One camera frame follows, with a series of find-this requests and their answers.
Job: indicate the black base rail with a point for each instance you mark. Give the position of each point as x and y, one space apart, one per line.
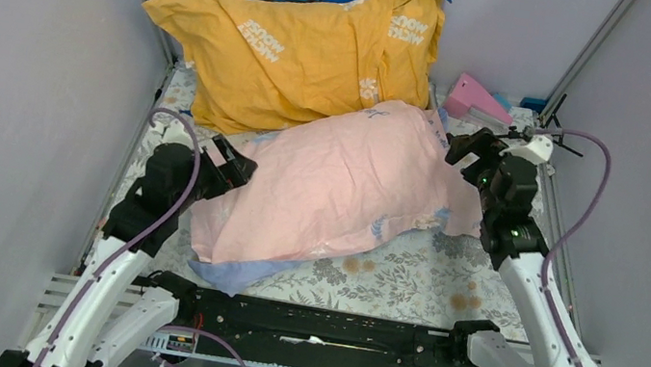
270 333

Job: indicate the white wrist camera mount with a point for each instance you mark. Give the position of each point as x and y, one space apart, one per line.
169 130
538 150

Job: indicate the yellow Mickey Mouse pillow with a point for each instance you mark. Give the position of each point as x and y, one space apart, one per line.
265 65

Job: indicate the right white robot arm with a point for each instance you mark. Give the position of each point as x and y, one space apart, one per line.
520 255

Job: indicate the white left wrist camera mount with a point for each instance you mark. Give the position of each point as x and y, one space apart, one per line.
169 130

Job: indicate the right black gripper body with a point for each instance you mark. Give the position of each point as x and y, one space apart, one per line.
483 182

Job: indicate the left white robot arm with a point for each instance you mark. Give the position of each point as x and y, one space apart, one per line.
82 333

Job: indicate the blue Elsa pillowcase pink inside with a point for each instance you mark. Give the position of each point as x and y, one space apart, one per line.
332 187

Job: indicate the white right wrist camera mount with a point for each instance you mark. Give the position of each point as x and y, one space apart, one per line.
538 150

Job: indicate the floral patterned mat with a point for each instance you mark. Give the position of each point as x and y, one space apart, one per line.
422 277

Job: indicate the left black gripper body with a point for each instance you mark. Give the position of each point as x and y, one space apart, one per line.
212 180

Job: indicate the pink wedge block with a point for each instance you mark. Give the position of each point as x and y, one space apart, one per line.
469 101

